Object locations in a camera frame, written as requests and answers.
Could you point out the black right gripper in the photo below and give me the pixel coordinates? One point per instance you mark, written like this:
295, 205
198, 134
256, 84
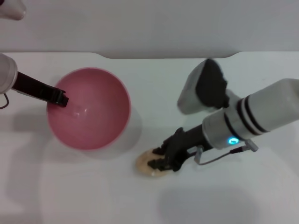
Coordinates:
184, 144

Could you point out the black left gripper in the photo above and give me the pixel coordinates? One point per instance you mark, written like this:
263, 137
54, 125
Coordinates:
32, 88

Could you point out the beige egg yolk pastry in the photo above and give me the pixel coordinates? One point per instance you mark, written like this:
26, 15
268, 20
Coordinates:
143, 163

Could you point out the pink plastic bowl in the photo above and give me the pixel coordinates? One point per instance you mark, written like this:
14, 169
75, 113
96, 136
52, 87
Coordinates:
98, 112

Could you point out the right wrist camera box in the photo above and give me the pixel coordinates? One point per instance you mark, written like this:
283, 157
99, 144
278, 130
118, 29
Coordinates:
210, 86

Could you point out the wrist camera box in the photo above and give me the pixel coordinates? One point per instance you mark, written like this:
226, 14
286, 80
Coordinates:
210, 86
11, 8

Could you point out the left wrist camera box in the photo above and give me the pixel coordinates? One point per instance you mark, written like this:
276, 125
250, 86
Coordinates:
11, 8

